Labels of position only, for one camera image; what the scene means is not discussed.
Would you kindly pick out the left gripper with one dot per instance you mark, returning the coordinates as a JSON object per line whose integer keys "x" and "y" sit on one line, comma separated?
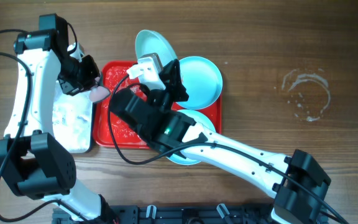
{"x": 84, "y": 73}

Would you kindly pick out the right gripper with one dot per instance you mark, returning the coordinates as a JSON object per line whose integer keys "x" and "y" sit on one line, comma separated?
{"x": 173, "y": 82}

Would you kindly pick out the pink sponge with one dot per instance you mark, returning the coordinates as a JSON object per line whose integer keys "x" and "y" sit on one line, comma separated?
{"x": 98, "y": 93}

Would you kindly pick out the light blue plate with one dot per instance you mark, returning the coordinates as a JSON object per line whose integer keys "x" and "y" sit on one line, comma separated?
{"x": 198, "y": 117}
{"x": 203, "y": 82}
{"x": 150, "y": 41}

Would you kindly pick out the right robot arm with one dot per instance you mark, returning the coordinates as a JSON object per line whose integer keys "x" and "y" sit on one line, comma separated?
{"x": 297, "y": 183}

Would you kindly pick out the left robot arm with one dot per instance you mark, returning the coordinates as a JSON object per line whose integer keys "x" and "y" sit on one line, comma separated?
{"x": 32, "y": 162}

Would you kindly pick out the black water tray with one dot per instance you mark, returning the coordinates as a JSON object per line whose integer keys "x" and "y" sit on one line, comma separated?
{"x": 72, "y": 118}

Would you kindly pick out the red plastic tray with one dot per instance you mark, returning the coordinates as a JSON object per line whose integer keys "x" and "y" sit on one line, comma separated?
{"x": 125, "y": 137}

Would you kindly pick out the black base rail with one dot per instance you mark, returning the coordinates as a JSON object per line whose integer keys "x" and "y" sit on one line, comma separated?
{"x": 244, "y": 214}

